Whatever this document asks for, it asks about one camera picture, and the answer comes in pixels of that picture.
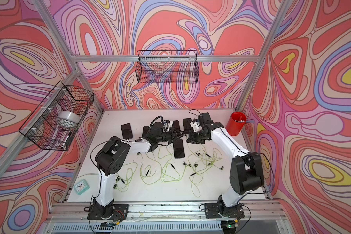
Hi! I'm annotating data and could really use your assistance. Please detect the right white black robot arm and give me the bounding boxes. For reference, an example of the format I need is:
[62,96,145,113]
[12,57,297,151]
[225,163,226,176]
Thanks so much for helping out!
[187,112,265,218]

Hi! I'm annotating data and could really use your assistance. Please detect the black wire basket wall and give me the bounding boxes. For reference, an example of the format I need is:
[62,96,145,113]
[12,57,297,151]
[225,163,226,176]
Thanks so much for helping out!
[18,82,95,151]
[135,49,199,84]

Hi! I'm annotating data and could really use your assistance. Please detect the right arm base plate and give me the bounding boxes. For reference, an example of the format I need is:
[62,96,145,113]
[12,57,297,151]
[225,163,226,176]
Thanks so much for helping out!
[203,202,245,220]

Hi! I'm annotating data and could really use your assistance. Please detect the black wire basket back wall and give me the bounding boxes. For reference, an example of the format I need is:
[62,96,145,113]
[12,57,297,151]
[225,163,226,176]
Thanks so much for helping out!
[135,49,199,84]

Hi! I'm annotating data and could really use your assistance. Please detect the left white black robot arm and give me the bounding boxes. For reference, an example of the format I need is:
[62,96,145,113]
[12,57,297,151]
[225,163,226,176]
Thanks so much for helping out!
[86,116,185,220]

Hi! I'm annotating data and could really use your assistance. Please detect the black wire basket left wall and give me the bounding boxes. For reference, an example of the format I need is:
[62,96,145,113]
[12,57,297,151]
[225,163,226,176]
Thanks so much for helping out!
[18,82,95,151]

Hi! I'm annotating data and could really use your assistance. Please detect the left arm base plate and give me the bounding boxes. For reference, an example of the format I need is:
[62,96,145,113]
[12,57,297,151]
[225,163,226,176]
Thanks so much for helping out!
[86,199,129,221]

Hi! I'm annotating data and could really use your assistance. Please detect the red plastic cup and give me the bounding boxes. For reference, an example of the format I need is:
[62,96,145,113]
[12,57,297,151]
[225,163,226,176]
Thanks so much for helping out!
[225,112,247,136]

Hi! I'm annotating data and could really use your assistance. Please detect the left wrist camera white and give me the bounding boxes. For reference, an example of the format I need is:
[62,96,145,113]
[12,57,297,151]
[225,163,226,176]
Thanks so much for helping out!
[164,120,174,132]

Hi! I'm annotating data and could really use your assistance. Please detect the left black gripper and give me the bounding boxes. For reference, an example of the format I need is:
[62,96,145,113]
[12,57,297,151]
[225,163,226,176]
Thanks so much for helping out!
[155,128,185,145]

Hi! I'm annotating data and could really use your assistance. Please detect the black smartphone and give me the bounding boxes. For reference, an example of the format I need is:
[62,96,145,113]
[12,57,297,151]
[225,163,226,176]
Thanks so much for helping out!
[142,126,149,138]
[173,139,185,159]
[183,118,193,134]
[121,123,133,140]

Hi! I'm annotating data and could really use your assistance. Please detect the teal alarm clock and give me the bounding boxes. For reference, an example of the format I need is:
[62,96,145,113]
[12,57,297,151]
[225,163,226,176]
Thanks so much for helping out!
[73,179,90,195]

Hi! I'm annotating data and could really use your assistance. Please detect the green earphones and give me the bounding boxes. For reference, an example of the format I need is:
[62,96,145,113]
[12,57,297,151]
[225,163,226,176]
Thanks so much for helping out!
[114,162,138,193]
[178,143,227,200]
[153,146,186,183]
[139,147,163,185]

